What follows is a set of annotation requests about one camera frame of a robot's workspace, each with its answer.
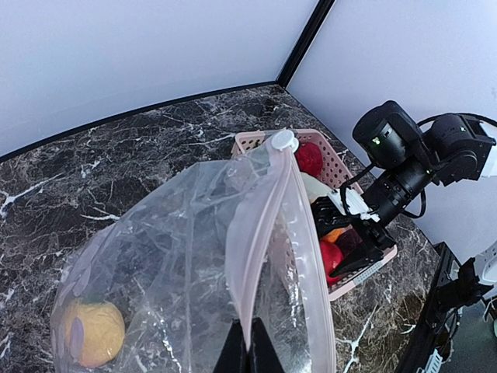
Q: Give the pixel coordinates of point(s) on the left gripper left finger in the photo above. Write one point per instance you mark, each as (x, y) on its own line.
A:
(233, 357)

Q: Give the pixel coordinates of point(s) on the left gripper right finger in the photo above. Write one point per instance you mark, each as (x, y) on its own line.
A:
(262, 356)

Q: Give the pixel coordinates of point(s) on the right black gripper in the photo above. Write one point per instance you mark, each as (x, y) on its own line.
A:
(375, 239)

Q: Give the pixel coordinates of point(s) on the orange toy tangerine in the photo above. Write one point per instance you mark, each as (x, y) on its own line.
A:
(333, 235)

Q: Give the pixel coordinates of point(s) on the clear zip top bag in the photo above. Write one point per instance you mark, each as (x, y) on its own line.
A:
(222, 240)

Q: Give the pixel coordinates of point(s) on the yellow toy lemon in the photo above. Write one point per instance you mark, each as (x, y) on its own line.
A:
(93, 332)

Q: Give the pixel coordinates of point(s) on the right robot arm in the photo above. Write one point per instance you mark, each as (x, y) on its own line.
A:
(442, 149)

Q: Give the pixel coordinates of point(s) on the dark red toy beet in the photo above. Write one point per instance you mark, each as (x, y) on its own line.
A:
(348, 241)

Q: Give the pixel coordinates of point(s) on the red toy apple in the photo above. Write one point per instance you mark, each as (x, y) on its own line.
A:
(331, 256)

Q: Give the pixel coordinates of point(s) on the white toy radish right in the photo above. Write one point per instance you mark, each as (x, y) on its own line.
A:
(314, 188)

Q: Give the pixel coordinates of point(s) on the red toy strawberry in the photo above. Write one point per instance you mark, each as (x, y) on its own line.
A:
(309, 159)

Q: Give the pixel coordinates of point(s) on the pink plastic basket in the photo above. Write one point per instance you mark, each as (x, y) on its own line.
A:
(333, 173)

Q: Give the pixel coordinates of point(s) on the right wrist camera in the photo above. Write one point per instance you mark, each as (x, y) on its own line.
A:
(340, 208)

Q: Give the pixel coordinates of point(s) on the right black frame post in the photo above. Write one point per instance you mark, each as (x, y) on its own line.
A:
(304, 41)

